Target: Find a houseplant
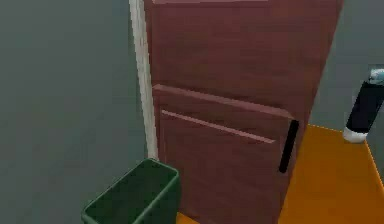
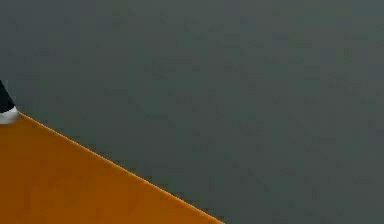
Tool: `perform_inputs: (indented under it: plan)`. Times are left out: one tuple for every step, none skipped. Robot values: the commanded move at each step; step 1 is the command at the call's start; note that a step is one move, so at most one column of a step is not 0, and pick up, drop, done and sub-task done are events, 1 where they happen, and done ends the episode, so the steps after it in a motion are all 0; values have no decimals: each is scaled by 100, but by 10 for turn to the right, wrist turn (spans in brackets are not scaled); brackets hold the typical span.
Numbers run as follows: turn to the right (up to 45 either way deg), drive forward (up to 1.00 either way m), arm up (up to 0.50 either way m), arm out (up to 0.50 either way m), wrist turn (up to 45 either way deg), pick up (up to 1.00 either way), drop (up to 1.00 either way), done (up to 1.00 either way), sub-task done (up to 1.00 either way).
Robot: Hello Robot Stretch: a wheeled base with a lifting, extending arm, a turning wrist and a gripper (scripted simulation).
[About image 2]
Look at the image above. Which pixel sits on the black object with white base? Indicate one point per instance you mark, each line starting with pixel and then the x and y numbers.
pixel 4 104

